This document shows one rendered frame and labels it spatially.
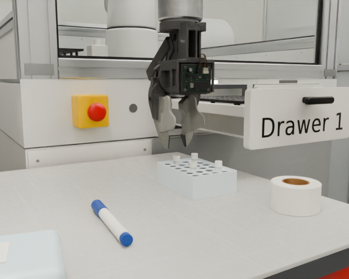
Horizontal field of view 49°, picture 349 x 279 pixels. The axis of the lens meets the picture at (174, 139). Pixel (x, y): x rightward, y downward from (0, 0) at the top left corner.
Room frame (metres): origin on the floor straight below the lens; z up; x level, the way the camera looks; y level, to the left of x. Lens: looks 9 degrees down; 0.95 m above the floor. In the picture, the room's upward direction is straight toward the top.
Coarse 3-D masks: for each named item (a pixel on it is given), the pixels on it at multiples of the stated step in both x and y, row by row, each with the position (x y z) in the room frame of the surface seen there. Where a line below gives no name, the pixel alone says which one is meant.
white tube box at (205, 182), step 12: (168, 168) 0.64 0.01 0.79; (180, 168) 0.64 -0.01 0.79; (204, 168) 0.65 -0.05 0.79; (228, 168) 0.63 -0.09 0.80; (168, 180) 0.64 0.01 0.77; (180, 180) 0.61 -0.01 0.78; (192, 180) 0.57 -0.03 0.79; (204, 180) 0.58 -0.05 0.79; (216, 180) 0.59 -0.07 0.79; (228, 180) 0.60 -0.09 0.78; (180, 192) 0.61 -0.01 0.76; (192, 192) 0.57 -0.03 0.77; (204, 192) 0.58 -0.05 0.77; (216, 192) 0.59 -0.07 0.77; (228, 192) 0.60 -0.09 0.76
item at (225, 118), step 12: (204, 108) 0.83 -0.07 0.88; (216, 108) 0.80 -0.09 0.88; (228, 108) 0.77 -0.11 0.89; (240, 108) 0.73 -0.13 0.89; (180, 120) 0.91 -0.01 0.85; (216, 120) 0.79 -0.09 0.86; (228, 120) 0.76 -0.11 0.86; (240, 120) 0.73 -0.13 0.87; (216, 132) 0.80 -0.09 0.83; (228, 132) 0.76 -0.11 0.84; (240, 132) 0.73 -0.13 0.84
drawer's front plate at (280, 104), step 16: (256, 96) 0.69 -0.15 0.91; (272, 96) 0.71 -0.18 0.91; (288, 96) 0.73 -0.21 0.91; (304, 96) 0.75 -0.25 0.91; (320, 96) 0.78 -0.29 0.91; (336, 96) 0.81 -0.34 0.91; (256, 112) 0.69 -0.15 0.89; (272, 112) 0.71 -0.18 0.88; (288, 112) 0.73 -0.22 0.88; (304, 112) 0.76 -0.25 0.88; (320, 112) 0.78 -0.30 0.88; (336, 112) 0.81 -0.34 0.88; (256, 128) 0.69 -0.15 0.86; (288, 128) 0.73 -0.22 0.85; (304, 128) 0.76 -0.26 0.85; (320, 128) 0.78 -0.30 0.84; (256, 144) 0.69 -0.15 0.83; (272, 144) 0.71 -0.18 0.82; (288, 144) 0.73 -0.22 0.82
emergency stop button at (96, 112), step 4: (92, 104) 0.82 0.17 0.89; (96, 104) 0.82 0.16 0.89; (100, 104) 0.82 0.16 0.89; (88, 108) 0.81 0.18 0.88; (92, 108) 0.81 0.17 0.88; (96, 108) 0.81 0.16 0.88; (100, 108) 0.82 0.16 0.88; (104, 108) 0.82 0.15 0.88; (88, 112) 0.81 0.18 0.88; (92, 112) 0.81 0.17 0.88; (96, 112) 0.81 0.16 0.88; (100, 112) 0.82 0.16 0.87; (104, 112) 0.82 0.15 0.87; (92, 116) 0.81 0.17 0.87; (96, 116) 0.81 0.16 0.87; (100, 116) 0.82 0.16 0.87; (104, 116) 0.82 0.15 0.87; (92, 120) 0.82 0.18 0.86; (96, 120) 0.81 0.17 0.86; (100, 120) 0.82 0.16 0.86
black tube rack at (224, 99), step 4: (204, 96) 1.00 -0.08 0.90; (208, 96) 1.00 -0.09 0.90; (212, 96) 1.01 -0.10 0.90; (216, 96) 1.00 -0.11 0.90; (220, 96) 1.00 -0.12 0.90; (224, 96) 1.00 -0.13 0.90; (228, 96) 1.01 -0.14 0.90; (232, 96) 1.00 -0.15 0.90; (236, 96) 1.00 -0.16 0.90; (240, 96) 1.01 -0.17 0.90; (244, 96) 1.00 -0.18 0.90; (200, 100) 0.92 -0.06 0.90; (204, 100) 0.90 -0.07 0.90; (208, 100) 0.89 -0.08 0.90; (212, 100) 0.87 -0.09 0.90; (216, 100) 0.86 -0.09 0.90; (220, 100) 0.85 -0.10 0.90; (224, 100) 0.84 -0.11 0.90; (228, 100) 0.83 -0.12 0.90; (232, 100) 0.83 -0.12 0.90; (236, 100) 0.82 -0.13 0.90; (236, 104) 0.93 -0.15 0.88
